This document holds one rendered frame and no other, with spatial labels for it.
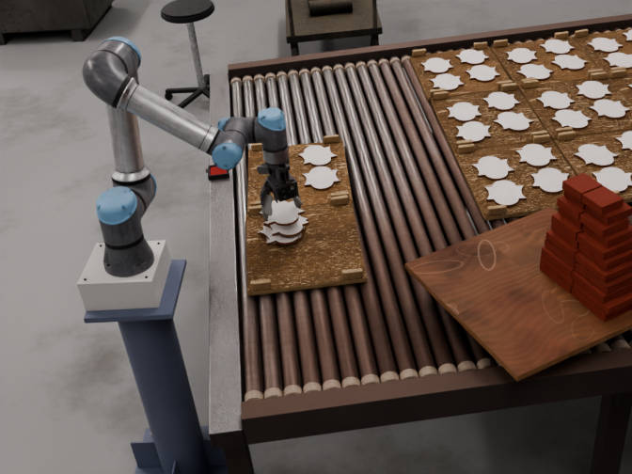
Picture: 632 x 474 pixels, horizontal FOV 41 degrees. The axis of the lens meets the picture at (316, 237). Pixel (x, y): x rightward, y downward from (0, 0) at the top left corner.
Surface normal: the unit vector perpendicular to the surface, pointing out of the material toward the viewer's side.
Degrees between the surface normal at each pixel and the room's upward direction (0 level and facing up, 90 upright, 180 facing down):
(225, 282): 0
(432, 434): 0
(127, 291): 90
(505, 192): 0
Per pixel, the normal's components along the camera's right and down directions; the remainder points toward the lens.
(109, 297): -0.03, 0.59
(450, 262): -0.09, -0.81
